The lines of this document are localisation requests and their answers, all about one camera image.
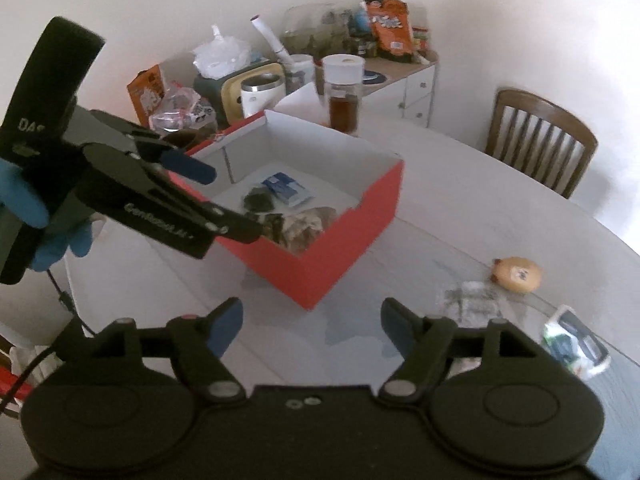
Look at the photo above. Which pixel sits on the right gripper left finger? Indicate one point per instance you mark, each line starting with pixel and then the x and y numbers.
pixel 199 343

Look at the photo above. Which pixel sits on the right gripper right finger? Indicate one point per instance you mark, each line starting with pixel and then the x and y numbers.
pixel 423 343

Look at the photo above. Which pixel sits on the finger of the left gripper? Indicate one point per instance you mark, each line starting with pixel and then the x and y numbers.
pixel 143 197
pixel 168 151

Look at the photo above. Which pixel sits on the clear printed sachet packet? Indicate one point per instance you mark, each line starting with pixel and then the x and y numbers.
pixel 475 304

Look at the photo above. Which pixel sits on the black dried food bag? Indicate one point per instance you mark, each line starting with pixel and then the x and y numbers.
pixel 259 206

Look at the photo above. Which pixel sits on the blue white small packet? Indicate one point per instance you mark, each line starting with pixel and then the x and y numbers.
pixel 286 189

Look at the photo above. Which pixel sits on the orange pig squeeze toy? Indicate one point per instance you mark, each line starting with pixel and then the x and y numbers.
pixel 516 274

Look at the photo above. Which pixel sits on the white green snack packet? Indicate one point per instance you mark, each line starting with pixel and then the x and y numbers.
pixel 574 345

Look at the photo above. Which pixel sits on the blue gloved hand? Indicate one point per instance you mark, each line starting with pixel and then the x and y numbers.
pixel 19 197

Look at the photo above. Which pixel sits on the green yellow tissue box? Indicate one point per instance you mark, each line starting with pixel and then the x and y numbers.
pixel 225 93

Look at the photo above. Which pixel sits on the white steel mug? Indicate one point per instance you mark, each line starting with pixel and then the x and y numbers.
pixel 260 92

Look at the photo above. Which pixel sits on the white plastic bag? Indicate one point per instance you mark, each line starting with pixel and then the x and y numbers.
pixel 221 56

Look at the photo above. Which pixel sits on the white paper roll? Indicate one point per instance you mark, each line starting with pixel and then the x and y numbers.
pixel 272 40

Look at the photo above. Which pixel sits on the red cardboard box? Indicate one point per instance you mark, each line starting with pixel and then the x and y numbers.
pixel 358 181

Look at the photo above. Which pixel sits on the glass tea bottle white lid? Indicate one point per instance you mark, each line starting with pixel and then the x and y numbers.
pixel 343 82

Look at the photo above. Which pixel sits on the wooden chair at back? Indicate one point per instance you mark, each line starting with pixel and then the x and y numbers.
pixel 539 138

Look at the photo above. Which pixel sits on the white drawer cabinet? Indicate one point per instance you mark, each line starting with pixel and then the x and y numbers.
pixel 401 90

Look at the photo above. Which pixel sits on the orange snack bag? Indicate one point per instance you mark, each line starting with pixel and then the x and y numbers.
pixel 389 24

